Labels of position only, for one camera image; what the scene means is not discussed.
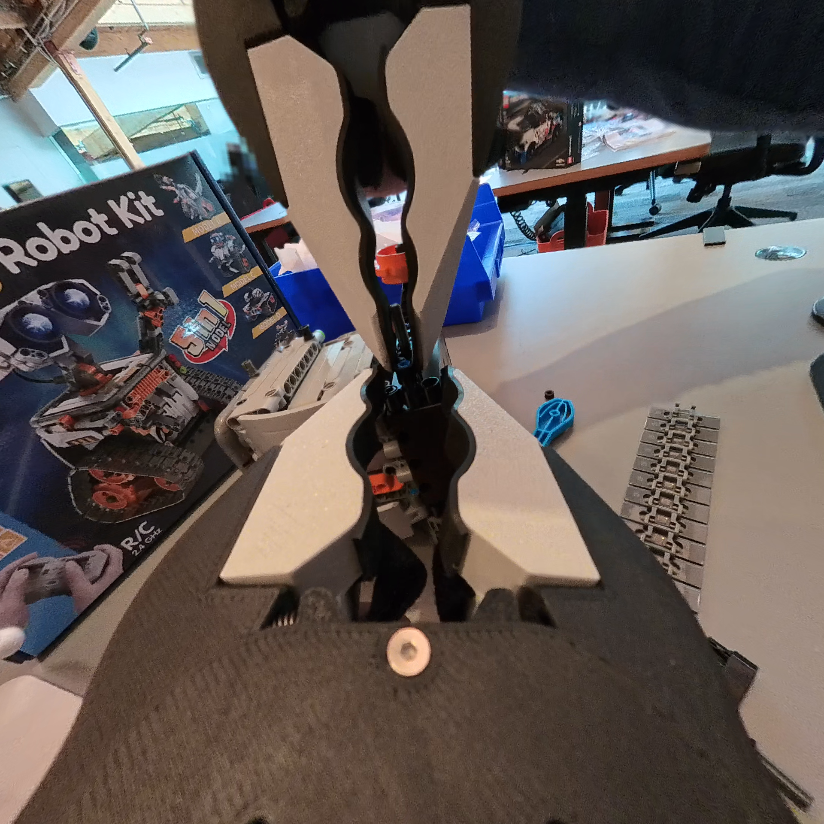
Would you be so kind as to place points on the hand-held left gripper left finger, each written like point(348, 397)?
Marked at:
point(290, 515)

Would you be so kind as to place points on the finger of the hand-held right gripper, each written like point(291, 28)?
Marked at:
point(303, 129)
point(444, 129)

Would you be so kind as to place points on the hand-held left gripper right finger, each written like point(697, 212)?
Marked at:
point(528, 515)

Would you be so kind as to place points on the teal plastic wrench tool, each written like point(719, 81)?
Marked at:
point(556, 415)

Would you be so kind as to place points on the blue plastic bin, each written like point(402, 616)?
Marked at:
point(479, 258)

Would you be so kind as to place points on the grey toy robot vehicle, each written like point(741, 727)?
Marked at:
point(290, 380)

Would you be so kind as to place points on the dark toy box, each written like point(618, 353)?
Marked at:
point(538, 135)

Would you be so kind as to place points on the wooden side table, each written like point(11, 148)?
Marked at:
point(631, 155)

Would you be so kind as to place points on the orange chair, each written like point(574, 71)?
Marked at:
point(573, 229)

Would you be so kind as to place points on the robot kit box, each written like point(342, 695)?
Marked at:
point(103, 322)

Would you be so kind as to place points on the black swivel chair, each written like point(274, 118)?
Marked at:
point(747, 168)

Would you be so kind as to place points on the silver desk grommet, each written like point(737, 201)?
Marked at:
point(779, 254)

